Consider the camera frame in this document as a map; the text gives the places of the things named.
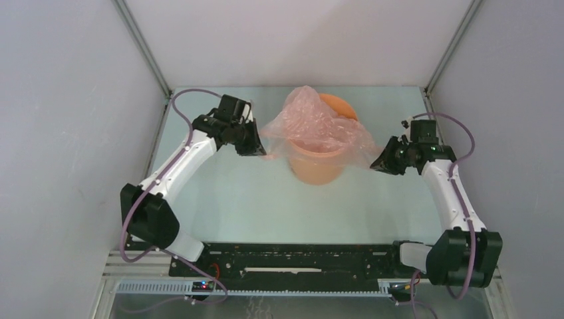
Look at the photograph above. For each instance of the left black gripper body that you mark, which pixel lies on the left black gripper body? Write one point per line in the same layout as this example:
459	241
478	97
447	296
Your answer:
244	143

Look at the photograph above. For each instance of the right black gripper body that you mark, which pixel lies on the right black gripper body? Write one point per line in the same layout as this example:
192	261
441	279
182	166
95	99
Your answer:
402	158

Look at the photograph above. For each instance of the pink plastic trash bag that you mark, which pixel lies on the pink plastic trash bag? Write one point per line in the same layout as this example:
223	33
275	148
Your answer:
309	122

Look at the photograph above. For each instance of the orange trash bin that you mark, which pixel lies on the orange trash bin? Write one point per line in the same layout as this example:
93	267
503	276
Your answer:
312	168

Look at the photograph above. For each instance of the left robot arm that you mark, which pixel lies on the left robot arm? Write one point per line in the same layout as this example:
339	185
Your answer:
146	208

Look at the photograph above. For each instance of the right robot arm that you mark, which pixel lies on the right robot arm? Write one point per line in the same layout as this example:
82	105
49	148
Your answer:
466	254

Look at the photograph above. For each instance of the small electronics board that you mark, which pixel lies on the small electronics board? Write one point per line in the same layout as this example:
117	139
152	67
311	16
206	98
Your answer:
203	286

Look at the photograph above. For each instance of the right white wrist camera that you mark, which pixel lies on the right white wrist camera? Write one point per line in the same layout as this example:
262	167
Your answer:
406	124

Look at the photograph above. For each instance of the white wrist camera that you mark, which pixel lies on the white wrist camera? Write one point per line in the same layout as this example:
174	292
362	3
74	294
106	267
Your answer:
406	124
247	114

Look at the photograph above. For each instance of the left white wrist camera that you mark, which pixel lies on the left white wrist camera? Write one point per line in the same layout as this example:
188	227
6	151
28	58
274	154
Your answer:
247	114

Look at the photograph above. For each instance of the right corner frame post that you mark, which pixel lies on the right corner frame post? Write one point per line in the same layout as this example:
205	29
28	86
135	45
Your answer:
461	30

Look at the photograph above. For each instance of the corner frame post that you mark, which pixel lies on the corner frame post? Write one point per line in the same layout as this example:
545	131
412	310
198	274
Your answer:
461	30
123	9

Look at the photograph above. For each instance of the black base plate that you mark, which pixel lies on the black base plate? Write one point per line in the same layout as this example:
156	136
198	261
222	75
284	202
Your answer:
302	268

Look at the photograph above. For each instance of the aluminium frame rail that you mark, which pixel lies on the aluminium frame rail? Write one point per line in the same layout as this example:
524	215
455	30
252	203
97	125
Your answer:
158	273

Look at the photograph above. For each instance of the left corner frame post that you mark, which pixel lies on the left corner frame post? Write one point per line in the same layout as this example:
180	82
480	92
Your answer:
123	9

